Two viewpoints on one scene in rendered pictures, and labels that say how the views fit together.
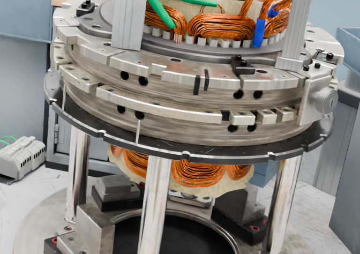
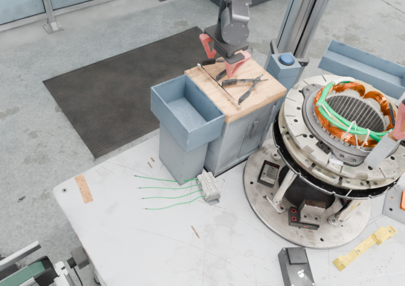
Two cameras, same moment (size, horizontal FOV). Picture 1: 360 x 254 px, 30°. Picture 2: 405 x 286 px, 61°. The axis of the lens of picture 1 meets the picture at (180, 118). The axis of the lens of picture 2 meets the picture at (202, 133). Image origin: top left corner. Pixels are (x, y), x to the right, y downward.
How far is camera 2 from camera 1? 0.97 m
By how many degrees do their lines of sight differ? 47
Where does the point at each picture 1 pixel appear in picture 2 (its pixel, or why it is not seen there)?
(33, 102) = (200, 159)
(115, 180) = (271, 172)
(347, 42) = (332, 63)
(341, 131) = not seen: hidden behind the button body
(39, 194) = (234, 196)
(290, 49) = not seen: outside the picture
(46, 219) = (266, 209)
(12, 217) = (246, 217)
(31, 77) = (200, 151)
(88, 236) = (313, 211)
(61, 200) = (254, 194)
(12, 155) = (214, 190)
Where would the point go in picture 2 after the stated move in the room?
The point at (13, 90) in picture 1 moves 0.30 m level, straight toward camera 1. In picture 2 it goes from (191, 162) to (290, 221)
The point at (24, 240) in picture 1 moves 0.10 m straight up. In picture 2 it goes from (276, 226) to (287, 209)
